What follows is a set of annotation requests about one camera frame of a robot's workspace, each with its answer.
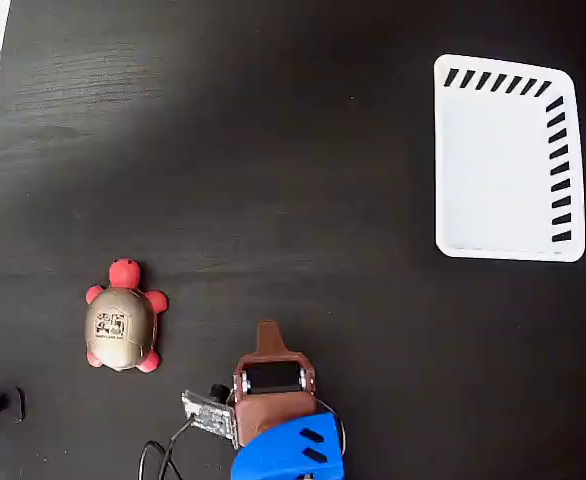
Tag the bare camera circuit board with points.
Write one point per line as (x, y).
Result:
(208, 415)

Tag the red turtle toy gold shell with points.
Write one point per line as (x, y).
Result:
(118, 327)

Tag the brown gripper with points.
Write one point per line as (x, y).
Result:
(276, 411)

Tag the white plastic basket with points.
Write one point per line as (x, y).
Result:
(493, 170)

